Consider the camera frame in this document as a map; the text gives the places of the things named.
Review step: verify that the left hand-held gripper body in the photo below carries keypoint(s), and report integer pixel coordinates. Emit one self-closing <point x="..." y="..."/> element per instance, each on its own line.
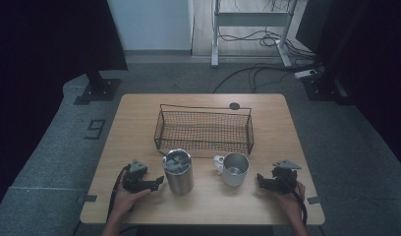
<point x="136" y="183"/>

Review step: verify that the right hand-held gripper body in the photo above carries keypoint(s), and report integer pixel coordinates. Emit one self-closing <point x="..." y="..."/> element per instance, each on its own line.
<point x="283" y="182"/>

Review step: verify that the steel tumbler with lid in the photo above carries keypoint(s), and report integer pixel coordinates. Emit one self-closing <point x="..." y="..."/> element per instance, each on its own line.
<point x="179" y="178"/>

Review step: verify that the person's left hand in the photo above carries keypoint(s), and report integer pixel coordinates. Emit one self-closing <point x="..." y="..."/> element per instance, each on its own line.
<point x="126" y="201"/>

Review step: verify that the person's right hand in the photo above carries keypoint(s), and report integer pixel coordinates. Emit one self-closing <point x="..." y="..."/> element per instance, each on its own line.
<point x="293" y="203"/>

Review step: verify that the grey tape piece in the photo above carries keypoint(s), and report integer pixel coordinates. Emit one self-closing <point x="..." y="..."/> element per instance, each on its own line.
<point x="314" y="200"/>
<point x="89" y="198"/>

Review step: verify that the black round table grommet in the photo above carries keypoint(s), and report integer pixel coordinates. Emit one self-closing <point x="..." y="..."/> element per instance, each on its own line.
<point x="234" y="106"/>

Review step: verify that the black stand base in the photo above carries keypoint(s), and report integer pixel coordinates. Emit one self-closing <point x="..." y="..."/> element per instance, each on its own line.
<point x="100" y="90"/>
<point x="323" y="88"/>

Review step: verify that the white power strip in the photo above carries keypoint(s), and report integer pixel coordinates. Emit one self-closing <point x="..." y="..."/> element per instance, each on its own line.
<point x="305" y="73"/>

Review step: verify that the dark curtain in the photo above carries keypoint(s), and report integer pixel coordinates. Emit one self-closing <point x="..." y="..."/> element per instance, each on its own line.
<point x="41" y="49"/>
<point x="369" y="49"/>

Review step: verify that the white desk frame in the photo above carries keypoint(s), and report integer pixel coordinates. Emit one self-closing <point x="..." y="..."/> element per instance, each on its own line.
<point x="251" y="19"/>

